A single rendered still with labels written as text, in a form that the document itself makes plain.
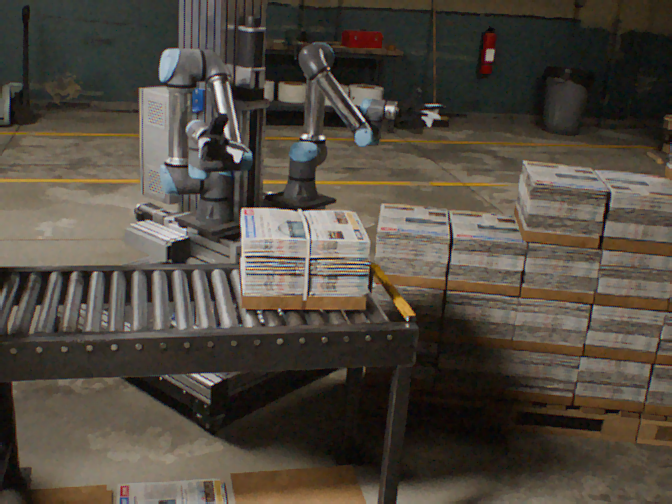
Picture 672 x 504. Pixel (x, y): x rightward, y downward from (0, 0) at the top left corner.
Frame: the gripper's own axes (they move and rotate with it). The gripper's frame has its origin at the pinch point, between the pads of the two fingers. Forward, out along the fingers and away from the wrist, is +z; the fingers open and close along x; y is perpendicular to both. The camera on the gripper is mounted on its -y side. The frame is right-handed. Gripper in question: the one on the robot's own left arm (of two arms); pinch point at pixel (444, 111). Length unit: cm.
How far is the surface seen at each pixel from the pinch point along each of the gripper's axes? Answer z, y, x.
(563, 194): 52, 15, 35
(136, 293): -73, 26, 136
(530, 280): 45, 51, 41
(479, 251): 24, 40, 43
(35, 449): -125, 107, 130
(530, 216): 41, 25, 37
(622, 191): 74, 14, 27
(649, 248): 87, 34, 32
